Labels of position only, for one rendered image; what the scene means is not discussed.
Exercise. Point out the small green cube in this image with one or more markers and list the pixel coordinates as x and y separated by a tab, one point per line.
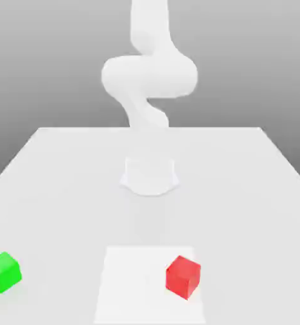
3	272

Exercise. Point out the small red cube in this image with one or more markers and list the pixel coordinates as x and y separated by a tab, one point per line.
182	277

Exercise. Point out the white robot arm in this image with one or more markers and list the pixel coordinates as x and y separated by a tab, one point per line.
149	76

